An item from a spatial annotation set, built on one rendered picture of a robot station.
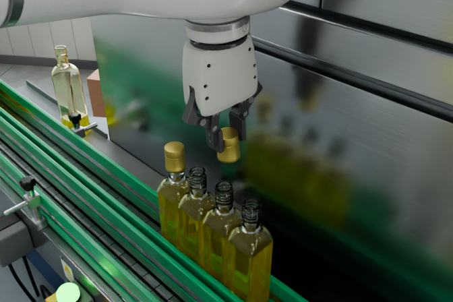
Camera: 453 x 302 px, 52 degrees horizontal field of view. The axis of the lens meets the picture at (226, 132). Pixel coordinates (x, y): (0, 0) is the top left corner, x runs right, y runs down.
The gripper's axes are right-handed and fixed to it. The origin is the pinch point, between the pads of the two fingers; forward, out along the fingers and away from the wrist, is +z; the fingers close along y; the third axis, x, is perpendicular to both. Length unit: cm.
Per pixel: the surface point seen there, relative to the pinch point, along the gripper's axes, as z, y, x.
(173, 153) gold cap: 7.0, 4.5, -9.4
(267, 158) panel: 11.3, -9.6, -1.9
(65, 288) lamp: 35.7, 26.6, -21.5
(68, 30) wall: 106, -80, -336
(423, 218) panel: 8.1, -13.9, 25.1
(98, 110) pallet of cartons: 117, -50, -216
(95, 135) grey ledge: 34, 0, -65
